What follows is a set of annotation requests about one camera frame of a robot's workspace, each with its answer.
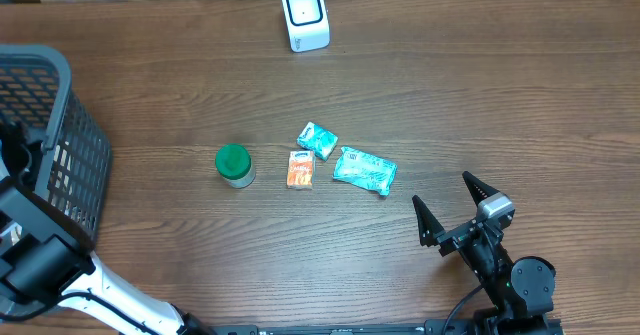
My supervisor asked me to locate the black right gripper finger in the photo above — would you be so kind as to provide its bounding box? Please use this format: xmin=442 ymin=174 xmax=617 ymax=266
xmin=462 ymin=171 xmax=499 ymax=207
xmin=412 ymin=195 xmax=445 ymax=247

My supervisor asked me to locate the teal wet wipes pack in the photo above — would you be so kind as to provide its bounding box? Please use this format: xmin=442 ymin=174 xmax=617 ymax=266
xmin=333 ymin=146 xmax=397 ymax=196

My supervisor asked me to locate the teal tissue pack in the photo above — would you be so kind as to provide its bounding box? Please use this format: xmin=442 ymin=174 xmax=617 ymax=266
xmin=296 ymin=122 xmax=338 ymax=161

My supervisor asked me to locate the orange tissue pack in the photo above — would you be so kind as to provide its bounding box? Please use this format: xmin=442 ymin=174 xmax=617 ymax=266
xmin=286 ymin=150 xmax=315 ymax=190

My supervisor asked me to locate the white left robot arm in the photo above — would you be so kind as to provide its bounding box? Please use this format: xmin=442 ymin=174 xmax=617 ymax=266
xmin=1 ymin=125 xmax=213 ymax=335

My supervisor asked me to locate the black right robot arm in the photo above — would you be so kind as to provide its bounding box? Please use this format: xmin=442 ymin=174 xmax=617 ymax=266
xmin=412 ymin=171 xmax=563 ymax=334

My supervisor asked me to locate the white barcode scanner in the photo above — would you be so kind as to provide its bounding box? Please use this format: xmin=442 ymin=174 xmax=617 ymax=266
xmin=281 ymin=0 xmax=331 ymax=53

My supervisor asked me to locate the green lid jar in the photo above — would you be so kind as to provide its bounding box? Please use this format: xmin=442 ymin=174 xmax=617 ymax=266
xmin=215 ymin=143 xmax=256 ymax=188

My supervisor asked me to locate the grey plastic basket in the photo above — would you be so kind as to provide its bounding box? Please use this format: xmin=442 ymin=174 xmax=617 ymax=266
xmin=1 ymin=44 xmax=112 ymax=238

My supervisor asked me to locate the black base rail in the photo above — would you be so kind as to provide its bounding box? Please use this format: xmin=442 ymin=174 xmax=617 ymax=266
xmin=212 ymin=317 xmax=564 ymax=335

